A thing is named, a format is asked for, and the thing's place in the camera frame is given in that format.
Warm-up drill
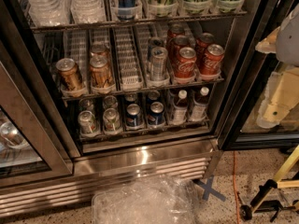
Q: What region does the green silver can front left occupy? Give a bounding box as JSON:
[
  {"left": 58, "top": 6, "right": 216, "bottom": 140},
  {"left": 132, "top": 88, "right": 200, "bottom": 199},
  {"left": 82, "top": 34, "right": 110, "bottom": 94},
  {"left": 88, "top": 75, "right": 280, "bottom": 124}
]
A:
[{"left": 78, "top": 110, "right": 97, "bottom": 134}]

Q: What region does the green silver can rear left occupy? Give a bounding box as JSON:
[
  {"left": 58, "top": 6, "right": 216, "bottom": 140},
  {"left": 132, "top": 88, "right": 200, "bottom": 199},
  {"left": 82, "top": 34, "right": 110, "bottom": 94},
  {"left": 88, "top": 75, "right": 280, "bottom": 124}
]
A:
[{"left": 78, "top": 99, "right": 95, "bottom": 113}]

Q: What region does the gold can rear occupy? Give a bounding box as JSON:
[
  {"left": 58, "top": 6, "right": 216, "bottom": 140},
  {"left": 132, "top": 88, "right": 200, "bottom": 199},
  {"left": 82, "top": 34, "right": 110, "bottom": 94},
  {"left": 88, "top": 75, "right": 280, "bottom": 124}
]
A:
[{"left": 90, "top": 44, "right": 109, "bottom": 58}]

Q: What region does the steel fridge base grille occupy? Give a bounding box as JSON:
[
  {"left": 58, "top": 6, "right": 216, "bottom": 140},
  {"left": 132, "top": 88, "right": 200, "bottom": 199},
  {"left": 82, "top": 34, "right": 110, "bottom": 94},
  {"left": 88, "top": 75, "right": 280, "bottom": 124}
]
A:
[{"left": 0, "top": 138, "right": 221, "bottom": 219}]

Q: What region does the black fridge door right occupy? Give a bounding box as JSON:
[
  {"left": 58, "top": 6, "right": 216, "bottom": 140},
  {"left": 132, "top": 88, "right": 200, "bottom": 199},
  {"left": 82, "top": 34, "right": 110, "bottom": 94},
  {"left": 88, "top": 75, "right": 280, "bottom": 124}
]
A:
[{"left": 215, "top": 0, "right": 299, "bottom": 151}]

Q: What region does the white cap bottle right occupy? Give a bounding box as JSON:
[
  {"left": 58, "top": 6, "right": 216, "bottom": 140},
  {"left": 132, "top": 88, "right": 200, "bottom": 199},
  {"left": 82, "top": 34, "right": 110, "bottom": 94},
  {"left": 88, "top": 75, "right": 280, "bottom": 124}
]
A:
[{"left": 189, "top": 87, "right": 209, "bottom": 122}]

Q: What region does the red cola can right rear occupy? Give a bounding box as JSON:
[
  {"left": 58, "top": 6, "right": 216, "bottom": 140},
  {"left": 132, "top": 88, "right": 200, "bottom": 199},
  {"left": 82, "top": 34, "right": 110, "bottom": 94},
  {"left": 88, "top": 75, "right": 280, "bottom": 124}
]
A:
[{"left": 195, "top": 33, "right": 214, "bottom": 59}]

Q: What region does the white cap bottle left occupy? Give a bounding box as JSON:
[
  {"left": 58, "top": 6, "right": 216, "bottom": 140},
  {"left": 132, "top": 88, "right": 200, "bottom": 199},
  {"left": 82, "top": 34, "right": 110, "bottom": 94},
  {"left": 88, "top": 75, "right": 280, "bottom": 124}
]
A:
[{"left": 171, "top": 90, "right": 188, "bottom": 124}]

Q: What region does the clear water bottle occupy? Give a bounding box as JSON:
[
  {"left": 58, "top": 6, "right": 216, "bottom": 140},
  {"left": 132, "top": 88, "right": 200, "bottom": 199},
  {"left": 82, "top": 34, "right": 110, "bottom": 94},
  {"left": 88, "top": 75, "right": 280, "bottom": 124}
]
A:
[
  {"left": 28, "top": 0, "right": 70, "bottom": 27},
  {"left": 71, "top": 0, "right": 106, "bottom": 24}
]

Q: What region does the orange cable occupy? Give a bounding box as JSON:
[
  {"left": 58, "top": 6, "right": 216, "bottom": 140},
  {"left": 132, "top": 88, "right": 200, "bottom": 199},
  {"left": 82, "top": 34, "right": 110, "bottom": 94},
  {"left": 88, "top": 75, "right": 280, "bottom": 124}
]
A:
[{"left": 232, "top": 150, "right": 241, "bottom": 224}]

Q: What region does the yellow black wheeled stand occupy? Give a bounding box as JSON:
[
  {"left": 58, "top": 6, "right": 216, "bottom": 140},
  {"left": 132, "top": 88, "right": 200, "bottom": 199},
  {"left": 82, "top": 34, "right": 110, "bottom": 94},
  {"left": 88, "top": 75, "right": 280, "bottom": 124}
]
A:
[{"left": 239, "top": 146, "right": 299, "bottom": 222}]

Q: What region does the gold can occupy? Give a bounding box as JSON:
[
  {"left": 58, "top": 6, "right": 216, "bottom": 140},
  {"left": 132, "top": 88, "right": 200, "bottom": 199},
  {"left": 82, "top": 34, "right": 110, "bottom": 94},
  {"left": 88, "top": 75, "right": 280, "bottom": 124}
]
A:
[
  {"left": 56, "top": 58, "right": 83, "bottom": 91},
  {"left": 90, "top": 55, "right": 114, "bottom": 88},
  {"left": 90, "top": 44, "right": 109, "bottom": 58}
]

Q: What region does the blue pepsi can rear right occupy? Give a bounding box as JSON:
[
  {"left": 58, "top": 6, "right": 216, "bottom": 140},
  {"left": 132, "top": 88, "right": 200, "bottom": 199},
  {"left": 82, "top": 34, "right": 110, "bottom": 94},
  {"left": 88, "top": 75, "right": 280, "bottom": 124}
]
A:
[{"left": 147, "top": 91, "right": 161, "bottom": 104}]

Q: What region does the blue pepsi can rear left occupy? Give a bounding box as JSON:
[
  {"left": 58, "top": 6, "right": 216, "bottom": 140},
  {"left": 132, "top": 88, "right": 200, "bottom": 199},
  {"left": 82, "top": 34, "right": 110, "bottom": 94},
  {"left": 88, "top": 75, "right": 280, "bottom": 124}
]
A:
[{"left": 124, "top": 93, "right": 138, "bottom": 105}]

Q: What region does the blue tape cross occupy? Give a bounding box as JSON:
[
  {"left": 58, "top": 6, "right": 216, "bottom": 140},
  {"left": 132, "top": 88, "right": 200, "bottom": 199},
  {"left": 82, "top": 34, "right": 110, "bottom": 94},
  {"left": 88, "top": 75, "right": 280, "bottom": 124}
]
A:
[{"left": 193, "top": 175, "right": 226, "bottom": 202}]

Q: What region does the can behind left glass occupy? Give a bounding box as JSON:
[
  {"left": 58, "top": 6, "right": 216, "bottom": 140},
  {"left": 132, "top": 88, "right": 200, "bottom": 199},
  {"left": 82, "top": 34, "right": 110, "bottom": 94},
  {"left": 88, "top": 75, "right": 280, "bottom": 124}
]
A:
[{"left": 0, "top": 121, "right": 29, "bottom": 149}]

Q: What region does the gold can front left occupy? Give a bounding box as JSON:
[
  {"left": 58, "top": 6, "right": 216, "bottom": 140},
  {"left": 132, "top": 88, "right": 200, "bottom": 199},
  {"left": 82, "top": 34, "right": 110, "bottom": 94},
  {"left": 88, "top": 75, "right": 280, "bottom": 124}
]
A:
[{"left": 56, "top": 58, "right": 83, "bottom": 91}]

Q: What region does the white cap bottle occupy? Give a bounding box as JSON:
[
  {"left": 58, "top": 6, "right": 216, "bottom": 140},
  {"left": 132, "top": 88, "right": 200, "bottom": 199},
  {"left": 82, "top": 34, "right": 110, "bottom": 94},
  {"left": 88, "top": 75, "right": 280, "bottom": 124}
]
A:
[
  {"left": 171, "top": 90, "right": 188, "bottom": 124},
  {"left": 189, "top": 87, "right": 209, "bottom": 122}
]

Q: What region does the clear plastic bin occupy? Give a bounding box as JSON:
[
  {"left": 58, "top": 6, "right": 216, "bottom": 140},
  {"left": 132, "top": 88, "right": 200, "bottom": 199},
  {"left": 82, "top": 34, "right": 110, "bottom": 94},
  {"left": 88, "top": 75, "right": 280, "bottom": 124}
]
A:
[{"left": 92, "top": 175, "right": 199, "bottom": 224}]

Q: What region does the red cola can right front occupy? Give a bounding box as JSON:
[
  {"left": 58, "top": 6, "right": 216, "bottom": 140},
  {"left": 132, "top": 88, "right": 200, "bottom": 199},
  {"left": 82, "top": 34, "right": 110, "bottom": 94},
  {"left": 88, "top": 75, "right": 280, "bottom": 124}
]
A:
[{"left": 199, "top": 44, "right": 224, "bottom": 75}]

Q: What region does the blue pepsi can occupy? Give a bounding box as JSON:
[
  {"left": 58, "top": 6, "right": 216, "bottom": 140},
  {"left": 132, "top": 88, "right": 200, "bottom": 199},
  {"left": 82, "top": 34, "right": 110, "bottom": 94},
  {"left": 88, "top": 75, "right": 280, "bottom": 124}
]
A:
[
  {"left": 126, "top": 104, "right": 142, "bottom": 127},
  {"left": 147, "top": 91, "right": 161, "bottom": 104},
  {"left": 124, "top": 93, "right": 138, "bottom": 105},
  {"left": 148, "top": 102, "right": 164, "bottom": 125}
]

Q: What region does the red cola can middle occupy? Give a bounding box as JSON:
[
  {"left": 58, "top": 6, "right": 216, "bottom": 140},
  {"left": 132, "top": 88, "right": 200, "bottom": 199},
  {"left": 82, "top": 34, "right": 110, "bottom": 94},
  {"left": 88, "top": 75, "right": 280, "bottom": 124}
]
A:
[{"left": 169, "top": 35, "right": 191, "bottom": 62}]

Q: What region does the left clear water bottle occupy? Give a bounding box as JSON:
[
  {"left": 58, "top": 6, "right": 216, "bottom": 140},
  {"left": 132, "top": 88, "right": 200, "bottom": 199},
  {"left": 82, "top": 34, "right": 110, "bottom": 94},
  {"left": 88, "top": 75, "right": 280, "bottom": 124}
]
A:
[{"left": 28, "top": 0, "right": 70, "bottom": 27}]

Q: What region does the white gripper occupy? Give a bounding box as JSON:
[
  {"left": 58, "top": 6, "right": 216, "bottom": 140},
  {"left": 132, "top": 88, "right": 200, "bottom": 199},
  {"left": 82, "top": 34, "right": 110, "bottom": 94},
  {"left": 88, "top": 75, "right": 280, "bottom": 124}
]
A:
[{"left": 255, "top": 4, "right": 299, "bottom": 129}]

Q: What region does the bottom wire shelf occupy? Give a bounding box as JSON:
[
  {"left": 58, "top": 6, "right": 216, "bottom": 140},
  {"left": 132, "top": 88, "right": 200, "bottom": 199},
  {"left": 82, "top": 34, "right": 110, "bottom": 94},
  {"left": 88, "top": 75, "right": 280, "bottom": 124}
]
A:
[{"left": 78, "top": 118, "right": 209, "bottom": 142}]

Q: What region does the blue pepsi can front right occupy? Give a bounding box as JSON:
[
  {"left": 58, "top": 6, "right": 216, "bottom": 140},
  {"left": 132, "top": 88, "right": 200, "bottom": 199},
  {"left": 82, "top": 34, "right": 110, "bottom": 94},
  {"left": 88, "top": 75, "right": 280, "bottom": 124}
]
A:
[{"left": 148, "top": 102, "right": 164, "bottom": 125}]

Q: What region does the blue pepsi can front left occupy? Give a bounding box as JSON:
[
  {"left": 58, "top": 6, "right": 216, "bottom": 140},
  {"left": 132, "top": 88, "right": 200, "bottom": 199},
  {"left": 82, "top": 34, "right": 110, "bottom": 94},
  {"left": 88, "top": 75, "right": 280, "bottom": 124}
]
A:
[{"left": 126, "top": 104, "right": 142, "bottom": 127}]

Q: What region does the red cola can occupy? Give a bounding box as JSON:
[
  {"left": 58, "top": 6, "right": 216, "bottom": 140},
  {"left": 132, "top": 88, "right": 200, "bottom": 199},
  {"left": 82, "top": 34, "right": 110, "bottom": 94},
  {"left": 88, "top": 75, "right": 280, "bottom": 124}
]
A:
[
  {"left": 169, "top": 35, "right": 191, "bottom": 62},
  {"left": 167, "top": 23, "right": 185, "bottom": 42},
  {"left": 195, "top": 33, "right": 214, "bottom": 59},
  {"left": 174, "top": 47, "right": 197, "bottom": 78},
  {"left": 199, "top": 44, "right": 224, "bottom": 75}
]

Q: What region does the top wire shelf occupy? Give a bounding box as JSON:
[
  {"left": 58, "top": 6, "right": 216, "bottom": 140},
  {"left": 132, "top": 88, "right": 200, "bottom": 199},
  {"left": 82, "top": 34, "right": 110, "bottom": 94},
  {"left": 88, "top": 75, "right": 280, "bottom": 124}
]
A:
[{"left": 30, "top": 9, "right": 248, "bottom": 33}]

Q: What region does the steel fridge door left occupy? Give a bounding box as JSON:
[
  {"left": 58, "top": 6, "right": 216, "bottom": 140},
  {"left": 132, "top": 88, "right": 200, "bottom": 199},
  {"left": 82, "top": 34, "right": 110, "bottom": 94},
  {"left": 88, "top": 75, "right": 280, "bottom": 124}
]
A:
[{"left": 0, "top": 42, "right": 73, "bottom": 189}]

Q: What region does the green silver can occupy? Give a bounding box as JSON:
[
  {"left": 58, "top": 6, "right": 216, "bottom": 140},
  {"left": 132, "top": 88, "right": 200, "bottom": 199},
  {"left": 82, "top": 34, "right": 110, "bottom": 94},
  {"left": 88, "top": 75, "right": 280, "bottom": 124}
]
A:
[
  {"left": 103, "top": 95, "right": 118, "bottom": 110},
  {"left": 78, "top": 99, "right": 95, "bottom": 113},
  {"left": 103, "top": 108, "right": 121, "bottom": 132},
  {"left": 78, "top": 110, "right": 97, "bottom": 134}
]

